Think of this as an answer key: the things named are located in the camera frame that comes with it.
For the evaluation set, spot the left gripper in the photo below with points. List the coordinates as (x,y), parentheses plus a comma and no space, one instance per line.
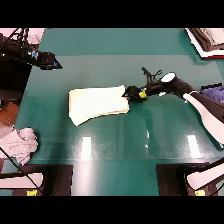
(49,60)

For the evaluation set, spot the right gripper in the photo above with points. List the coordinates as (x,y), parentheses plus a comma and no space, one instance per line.
(135,93)

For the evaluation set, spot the beige shirt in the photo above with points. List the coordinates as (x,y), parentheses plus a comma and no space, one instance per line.
(98,103)

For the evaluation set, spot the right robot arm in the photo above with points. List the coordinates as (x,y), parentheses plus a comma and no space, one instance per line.
(206,108)

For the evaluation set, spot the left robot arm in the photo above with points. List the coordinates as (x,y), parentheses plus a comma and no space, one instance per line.
(16,50)

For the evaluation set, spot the brown garment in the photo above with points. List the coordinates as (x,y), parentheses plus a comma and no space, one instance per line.
(202,37)

